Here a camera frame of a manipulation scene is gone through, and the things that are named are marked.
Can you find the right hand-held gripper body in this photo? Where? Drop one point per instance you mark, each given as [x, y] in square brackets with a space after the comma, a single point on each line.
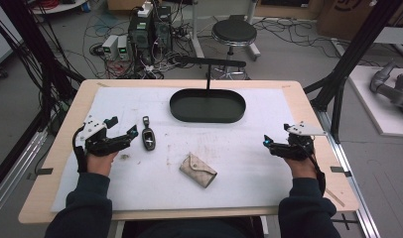
[298, 147]

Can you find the black oval tray with stand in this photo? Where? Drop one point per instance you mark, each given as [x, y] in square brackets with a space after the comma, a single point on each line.
[207, 110]

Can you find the silver aluminium rail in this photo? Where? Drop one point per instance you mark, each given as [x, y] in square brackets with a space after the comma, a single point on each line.
[14, 175]
[351, 185]

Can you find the white floor board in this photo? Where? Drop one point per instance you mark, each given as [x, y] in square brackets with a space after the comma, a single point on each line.
[381, 115]

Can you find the white round table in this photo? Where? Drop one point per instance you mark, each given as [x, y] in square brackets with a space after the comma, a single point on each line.
[57, 6]

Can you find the white power strip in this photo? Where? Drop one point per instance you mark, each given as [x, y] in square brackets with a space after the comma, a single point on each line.
[145, 9]

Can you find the brown cardboard box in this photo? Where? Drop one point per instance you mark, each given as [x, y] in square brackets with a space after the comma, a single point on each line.
[355, 13]

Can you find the black metal frame post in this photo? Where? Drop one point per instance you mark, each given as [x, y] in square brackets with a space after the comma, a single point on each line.
[30, 43]
[351, 56]

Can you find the small white power supply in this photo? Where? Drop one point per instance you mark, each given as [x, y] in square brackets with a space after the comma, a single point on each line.
[122, 47]
[109, 46]

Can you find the white table mat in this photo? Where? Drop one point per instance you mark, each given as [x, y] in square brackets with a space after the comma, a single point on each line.
[222, 155]

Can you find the black computer tower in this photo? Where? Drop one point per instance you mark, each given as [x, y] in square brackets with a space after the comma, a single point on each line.
[163, 28]
[140, 36]

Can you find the beige key pouch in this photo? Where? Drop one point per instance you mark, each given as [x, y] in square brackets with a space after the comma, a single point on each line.
[198, 170]

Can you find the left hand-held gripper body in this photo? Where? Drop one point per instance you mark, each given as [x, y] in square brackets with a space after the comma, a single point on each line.
[90, 132]

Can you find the black car key fob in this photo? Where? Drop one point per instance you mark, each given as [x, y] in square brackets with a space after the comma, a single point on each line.
[148, 136]

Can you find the person's right hand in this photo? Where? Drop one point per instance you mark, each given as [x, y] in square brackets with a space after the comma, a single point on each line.
[302, 168]

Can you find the black round stool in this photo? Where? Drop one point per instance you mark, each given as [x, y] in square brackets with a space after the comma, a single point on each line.
[234, 31]

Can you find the person's left hand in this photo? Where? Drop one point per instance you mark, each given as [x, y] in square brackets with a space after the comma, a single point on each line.
[99, 164]

